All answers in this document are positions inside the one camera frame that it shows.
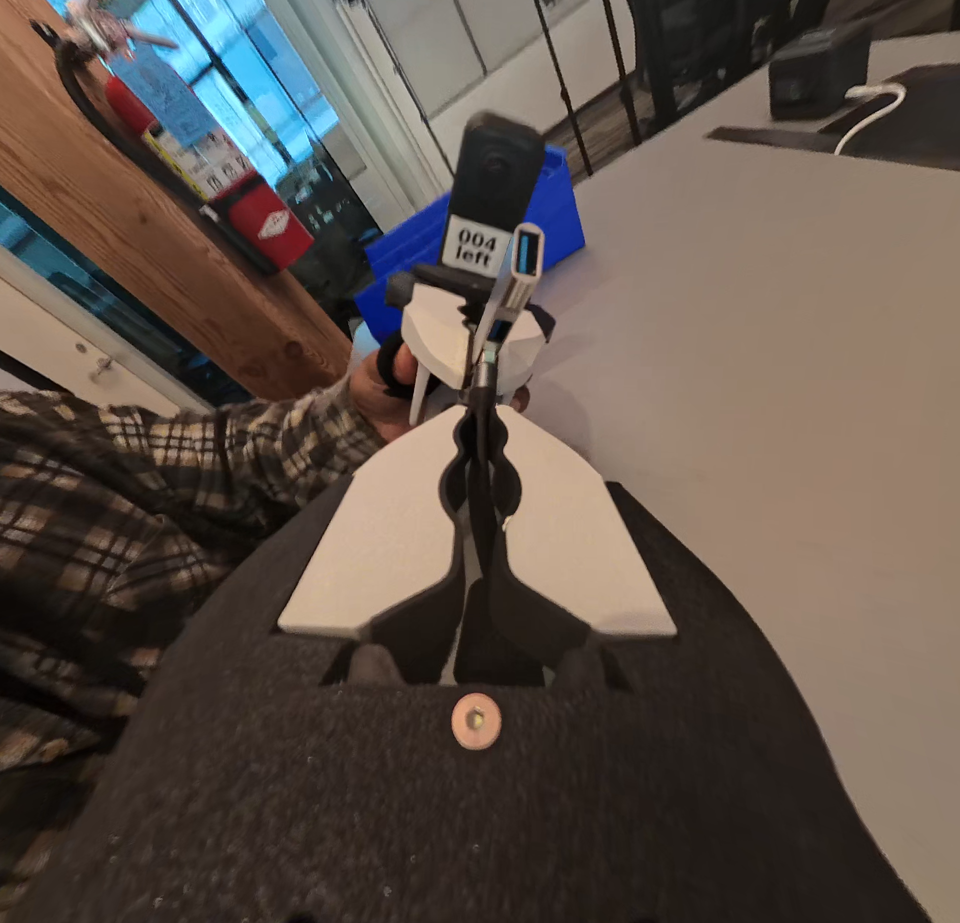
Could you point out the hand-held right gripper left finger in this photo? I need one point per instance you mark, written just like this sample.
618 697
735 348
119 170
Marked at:
375 548

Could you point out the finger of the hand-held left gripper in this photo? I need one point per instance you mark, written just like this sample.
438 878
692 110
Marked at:
438 338
525 350

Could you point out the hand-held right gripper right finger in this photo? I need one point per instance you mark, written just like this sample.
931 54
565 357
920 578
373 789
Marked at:
577 548

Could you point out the silver usb hub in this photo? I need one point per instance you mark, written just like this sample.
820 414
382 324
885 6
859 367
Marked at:
517 285

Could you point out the blue plastic bin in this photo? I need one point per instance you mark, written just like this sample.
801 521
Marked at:
558 210

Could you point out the person's left hand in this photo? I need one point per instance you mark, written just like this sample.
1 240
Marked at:
375 405

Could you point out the black tripod stand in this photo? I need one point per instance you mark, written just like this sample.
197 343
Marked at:
558 90

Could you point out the red fire extinguisher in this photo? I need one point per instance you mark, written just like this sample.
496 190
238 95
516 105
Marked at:
270 225

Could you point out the operator arm in plaid sleeve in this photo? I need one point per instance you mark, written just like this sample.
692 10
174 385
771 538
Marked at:
75 563

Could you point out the brown wooden plank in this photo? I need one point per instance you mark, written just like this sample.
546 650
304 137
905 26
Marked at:
150 225

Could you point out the black charger block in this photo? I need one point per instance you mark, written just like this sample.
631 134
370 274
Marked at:
817 72

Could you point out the white cabinet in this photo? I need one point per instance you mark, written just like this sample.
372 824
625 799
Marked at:
45 338

